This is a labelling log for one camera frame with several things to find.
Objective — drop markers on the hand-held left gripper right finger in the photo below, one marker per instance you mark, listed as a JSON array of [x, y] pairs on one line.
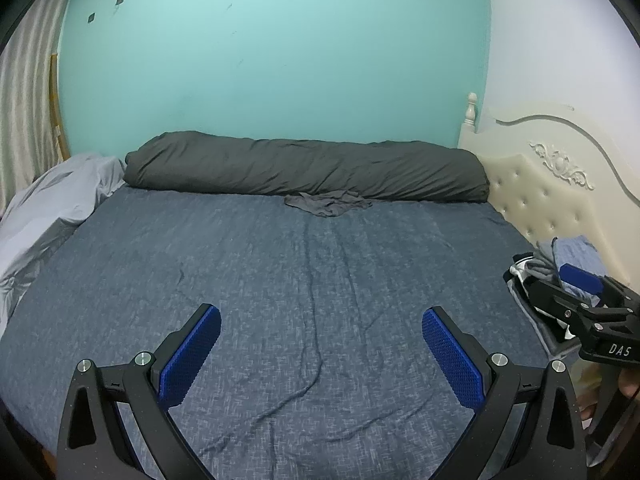
[[450, 355]]

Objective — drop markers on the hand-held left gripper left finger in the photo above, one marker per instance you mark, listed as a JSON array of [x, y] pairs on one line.
[[192, 350]]

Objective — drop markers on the striped beige curtain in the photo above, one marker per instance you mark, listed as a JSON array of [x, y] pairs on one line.
[[25, 85]]

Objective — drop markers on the blue-grey folded garment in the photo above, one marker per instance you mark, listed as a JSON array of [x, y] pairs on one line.
[[575, 252]]

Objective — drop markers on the cream turned bed post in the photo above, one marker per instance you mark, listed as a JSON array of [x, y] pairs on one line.
[[471, 110]]

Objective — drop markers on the wooden frame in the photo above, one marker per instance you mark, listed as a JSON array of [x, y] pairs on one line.
[[60, 120]]

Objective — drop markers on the grey shorts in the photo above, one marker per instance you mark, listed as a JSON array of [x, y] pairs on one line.
[[325, 205]]

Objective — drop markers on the person's right hand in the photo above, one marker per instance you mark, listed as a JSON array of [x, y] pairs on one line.
[[631, 385]]

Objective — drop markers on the white folded garment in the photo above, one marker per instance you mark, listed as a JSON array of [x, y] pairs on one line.
[[520, 274]]

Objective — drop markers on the light grey blanket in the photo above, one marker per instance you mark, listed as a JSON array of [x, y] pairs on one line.
[[50, 200]]

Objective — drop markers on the dark grey rolled duvet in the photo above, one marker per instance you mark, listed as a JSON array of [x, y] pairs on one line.
[[300, 165]]

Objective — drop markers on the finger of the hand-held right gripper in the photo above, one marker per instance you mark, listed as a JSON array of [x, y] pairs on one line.
[[582, 277], [555, 302]]

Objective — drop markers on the dark grey folded garment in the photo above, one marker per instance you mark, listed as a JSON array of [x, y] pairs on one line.
[[547, 335]]

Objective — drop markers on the bed with blue sheet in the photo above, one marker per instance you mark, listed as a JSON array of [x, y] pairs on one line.
[[300, 285]]

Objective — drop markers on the cream tufted headboard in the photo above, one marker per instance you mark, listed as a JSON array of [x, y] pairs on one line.
[[540, 200]]

